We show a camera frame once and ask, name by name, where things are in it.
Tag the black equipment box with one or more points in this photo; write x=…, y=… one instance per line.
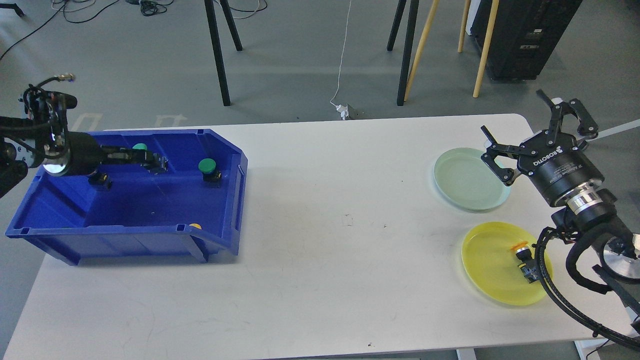
x=525, y=34

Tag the green push button rear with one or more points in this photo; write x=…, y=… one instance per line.
x=211, y=175

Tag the yellow push button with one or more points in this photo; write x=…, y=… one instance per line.
x=527, y=263
x=100, y=181

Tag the blue plastic bin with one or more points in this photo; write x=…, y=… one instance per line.
x=142, y=214

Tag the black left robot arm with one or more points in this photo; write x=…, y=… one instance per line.
x=43, y=139

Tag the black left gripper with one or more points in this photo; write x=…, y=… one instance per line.
x=85, y=154

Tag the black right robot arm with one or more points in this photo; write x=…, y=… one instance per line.
x=604, y=253

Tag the green push button front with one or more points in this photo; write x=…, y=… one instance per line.
x=154, y=163

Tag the light green plate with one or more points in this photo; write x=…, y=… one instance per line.
x=467, y=182

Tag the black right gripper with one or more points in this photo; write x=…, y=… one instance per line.
x=562, y=170

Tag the green push button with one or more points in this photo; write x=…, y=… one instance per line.
x=211, y=175
x=154, y=163

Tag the black tripod legs right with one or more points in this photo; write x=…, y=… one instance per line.
x=412, y=19

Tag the yellow plate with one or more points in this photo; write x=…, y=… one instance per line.
x=493, y=269

